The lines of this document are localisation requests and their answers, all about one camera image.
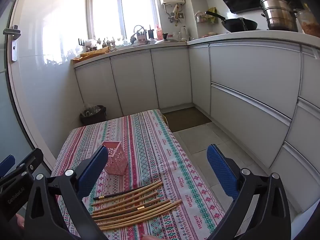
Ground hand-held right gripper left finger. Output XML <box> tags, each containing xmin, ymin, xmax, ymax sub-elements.
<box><xmin>24</xmin><ymin>144</ymin><xmax>109</xmax><ymax>240</ymax></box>

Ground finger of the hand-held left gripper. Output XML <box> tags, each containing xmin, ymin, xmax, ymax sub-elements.
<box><xmin>0</xmin><ymin>154</ymin><xmax>16</xmax><ymax>178</ymax></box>
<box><xmin>0</xmin><ymin>148</ymin><xmax>45</xmax><ymax>183</ymax></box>

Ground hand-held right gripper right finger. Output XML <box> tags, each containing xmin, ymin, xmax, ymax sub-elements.
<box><xmin>200</xmin><ymin>144</ymin><xmax>292</xmax><ymax>240</ymax></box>

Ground pink plastic utensil holder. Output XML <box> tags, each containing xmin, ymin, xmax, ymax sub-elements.
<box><xmin>101</xmin><ymin>141</ymin><xmax>129</xmax><ymax>176</ymax></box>

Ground row of bamboo chopsticks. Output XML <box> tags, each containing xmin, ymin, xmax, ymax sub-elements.
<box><xmin>90</xmin><ymin>181</ymin><xmax>183</xmax><ymax>230</ymax></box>

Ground person's left hand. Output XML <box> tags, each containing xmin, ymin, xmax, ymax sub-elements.
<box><xmin>14</xmin><ymin>214</ymin><xmax>26</xmax><ymax>228</ymax></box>

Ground black trash bin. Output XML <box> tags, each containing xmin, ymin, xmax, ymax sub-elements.
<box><xmin>79</xmin><ymin>105</ymin><xmax>107</xmax><ymax>126</ymax></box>

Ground brown floor mat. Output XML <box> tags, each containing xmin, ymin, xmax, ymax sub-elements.
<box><xmin>162</xmin><ymin>107</ymin><xmax>212</xmax><ymax>132</ymax></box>

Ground patterned striped tablecloth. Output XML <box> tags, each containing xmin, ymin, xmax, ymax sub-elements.
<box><xmin>51</xmin><ymin>109</ymin><xmax>225</xmax><ymax>240</ymax></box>

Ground white kitchen base cabinets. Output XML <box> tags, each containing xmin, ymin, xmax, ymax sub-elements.
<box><xmin>74</xmin><ymin>41</ymin><xmax>320</xmax><ymax>228</ymax></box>

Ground yellow cloth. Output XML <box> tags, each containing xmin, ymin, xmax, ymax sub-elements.
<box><xmin>72</xmin><ymin>49</ymin><xmax>110</xmax><ymax>64</ymax></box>

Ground black wok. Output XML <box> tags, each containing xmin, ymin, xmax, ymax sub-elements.
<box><xmin>205</xmin><ymin>11</ymin><xmax>258</xmax><ymax>33</ymax></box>

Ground kitchen window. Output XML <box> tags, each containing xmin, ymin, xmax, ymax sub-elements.
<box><xmin>86</xmin><ymin>0</ymin><xmax>160</xmax><ymax>43</ymax></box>

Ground stainless steel steamer pot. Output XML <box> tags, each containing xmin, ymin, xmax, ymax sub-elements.
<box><xmin>260</xmin><ymin>0</ymin><xmax>299</xmax><ymax>32</ymax></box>

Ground glass jar of red food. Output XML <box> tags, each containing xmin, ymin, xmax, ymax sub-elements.
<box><xmin>297</xmin><ymin>9</ymin><xmax>319</xmax><ymax>35</ymax></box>

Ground silver door handle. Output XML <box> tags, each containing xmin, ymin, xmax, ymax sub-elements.
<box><xmin>3</xmin><ymin>25</ymin><xmax>21</xmax><ymax>62</ymax></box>

